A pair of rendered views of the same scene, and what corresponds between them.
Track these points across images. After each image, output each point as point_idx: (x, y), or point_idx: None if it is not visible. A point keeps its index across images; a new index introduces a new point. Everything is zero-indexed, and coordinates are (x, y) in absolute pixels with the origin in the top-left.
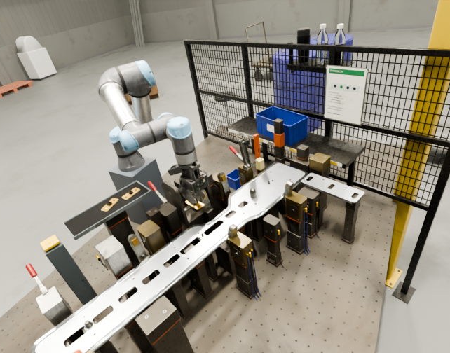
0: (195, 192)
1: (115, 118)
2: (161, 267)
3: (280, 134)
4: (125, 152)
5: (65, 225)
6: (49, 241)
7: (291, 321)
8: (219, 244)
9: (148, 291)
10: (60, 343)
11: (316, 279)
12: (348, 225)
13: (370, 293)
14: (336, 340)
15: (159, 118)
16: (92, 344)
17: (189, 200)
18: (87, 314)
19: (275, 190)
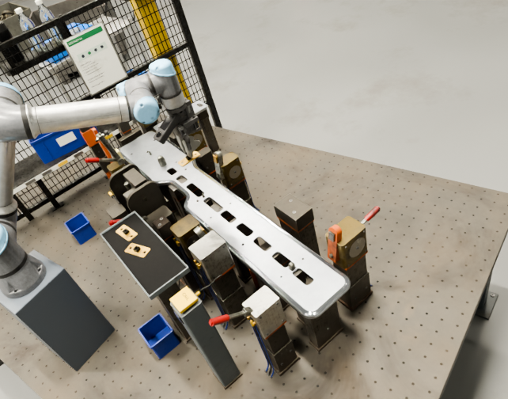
0: (199, 127)
1: (100, 114)
2: (235, 222)
3: (89, 128)
4: (21, 252)
5: (158, 288)
6: (183, 298)
7: (284, 188)
8: (219, 183)
9: (262, 226)
10: (308, 287)
11: (248, 172)
12: (210, 134)
13: (269, 145)
14: (302, 165)
15: (125, 89)
16: (313, 256)
17: (192, 150)
18: (279, 273)
19: (164, 149)
